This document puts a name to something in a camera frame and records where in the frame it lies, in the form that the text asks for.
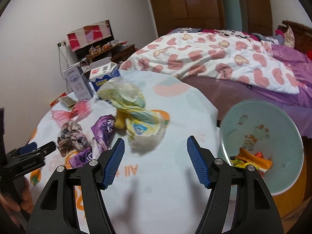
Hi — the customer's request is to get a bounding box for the blue milk carton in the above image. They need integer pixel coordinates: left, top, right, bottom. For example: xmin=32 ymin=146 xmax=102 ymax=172
xmin=88 ymin=57 xmax=121 ymax=93

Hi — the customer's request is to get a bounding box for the tall white carton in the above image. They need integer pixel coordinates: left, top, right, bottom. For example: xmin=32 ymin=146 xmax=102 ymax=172
xmin=63 ymin=65 xmax=94 ymax=102

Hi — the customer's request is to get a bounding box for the wooden wardrobe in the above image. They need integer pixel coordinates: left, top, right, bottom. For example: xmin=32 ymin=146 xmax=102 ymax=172
xmin=133 ymin=0 xmax=273 ymax=37

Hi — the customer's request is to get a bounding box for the heart print blanket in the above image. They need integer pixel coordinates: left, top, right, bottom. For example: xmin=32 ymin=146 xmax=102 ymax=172
xmin=119 ymin=32 xmax=300 ymax=95

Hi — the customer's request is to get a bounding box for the cluster of small ornaments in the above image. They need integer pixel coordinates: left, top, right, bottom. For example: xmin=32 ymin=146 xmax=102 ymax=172
xmin=88 ymin=40 xmax=127 ymax=54

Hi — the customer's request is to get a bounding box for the orange snack packet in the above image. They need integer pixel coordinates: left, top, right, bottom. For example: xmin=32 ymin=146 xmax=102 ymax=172
xmin=230 ymin=147 xmax=273 ymax=173

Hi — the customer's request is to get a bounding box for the teal cartoon print bin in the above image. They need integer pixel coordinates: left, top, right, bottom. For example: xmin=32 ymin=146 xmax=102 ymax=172
xmin=219 ymin=99 xmax=305 ymax=197

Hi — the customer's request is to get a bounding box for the wooden television cabinet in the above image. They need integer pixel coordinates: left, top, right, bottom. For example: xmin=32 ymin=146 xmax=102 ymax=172
xmin=80 ymin=43 xmax=136 ymax=66

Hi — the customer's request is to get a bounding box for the person's left hand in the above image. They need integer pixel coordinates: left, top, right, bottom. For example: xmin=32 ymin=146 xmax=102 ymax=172
xmin=0 ymin=177 xmax=34 ymax=214

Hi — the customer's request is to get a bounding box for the purple foil wrapper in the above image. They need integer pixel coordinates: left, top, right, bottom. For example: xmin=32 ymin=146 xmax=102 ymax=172
xmin=91 ymin=114 xmax=115 ymax=152
xmin=68 ymin=149 xmax=94 ymax=168

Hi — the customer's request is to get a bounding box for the wooden bed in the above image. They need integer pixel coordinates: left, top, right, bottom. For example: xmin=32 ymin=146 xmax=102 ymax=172
xmin=119 ymin=19 xmax=312 ymax=137

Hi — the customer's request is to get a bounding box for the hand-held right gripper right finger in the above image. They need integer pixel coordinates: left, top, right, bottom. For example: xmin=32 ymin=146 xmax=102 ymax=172
xmin=186 ymin=136 xmax=284 ymax=234

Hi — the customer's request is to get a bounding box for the purple quilt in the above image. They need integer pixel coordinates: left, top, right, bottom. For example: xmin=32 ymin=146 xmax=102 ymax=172
xmin=263 ymin=43 xmax=312 ymax=108

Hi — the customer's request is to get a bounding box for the patchwork cloth cover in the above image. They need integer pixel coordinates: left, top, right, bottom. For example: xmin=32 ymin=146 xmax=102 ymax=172
xmin=66 ymin=19 xmax=110 ymax=52

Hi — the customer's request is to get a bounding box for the floral pillow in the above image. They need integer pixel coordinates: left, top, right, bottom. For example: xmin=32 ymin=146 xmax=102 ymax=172
xmin=283 ymin=26 xmax=296 ymax=48

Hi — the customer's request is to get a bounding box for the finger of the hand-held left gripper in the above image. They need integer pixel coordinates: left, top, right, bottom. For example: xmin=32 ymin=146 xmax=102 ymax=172
xmin=6 ymin=143 xmax=37 ymax=158
xmin=6 ymin=141 xmax=57 ymax=176

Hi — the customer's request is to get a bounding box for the orange cardboard box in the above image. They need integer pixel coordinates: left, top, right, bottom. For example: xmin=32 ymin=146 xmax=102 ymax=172
xmin=50 ymin=92 xmax=67 ymax=106

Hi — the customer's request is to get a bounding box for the yellow green plastic bag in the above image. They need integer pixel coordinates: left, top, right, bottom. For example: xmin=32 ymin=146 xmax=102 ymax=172
xmin=125 ymin=108 xmax=170 ymax=152

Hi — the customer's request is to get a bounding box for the yellow soft lump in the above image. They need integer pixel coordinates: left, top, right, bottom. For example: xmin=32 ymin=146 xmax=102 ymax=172
xmin=114 ymin=111 xmax=127 ymax=129

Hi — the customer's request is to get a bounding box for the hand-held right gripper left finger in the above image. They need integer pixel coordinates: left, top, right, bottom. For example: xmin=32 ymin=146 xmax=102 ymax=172
xmin=26 ymin=138 xmax=126 ymax=234

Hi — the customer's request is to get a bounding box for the black television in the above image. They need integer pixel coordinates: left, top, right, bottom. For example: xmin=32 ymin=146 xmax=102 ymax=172
xmin=72 ymin=19 xmax=116 ymax=60

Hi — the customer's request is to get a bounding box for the black power cable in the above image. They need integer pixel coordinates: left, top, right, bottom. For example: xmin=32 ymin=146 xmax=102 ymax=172
xmin=58 ymin=46 xmax=70 ymax=78

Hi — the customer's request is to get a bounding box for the grey patterned cloth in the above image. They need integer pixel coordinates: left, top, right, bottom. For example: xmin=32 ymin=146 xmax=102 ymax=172
xmin=57 ymin=121 xmax=92 ymax=156

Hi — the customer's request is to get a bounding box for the small green packet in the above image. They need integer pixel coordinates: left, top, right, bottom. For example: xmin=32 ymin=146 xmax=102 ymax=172
xmin=58 ymin=96 xmax=76 ymax=107

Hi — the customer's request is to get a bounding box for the frosted glass door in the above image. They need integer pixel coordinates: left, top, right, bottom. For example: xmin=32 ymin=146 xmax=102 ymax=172
xmin=221 ymin=0 xmax=246 ymax=31

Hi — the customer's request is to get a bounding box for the black white patterned blanket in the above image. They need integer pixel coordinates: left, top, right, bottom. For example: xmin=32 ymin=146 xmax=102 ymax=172
xmin=168 ymin=27 xmax=284 ymax=44

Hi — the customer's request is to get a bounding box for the pink plastic bag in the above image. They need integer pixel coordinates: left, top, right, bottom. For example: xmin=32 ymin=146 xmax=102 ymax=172
xmin=51 ymin=101 xmax=92 ymax=127

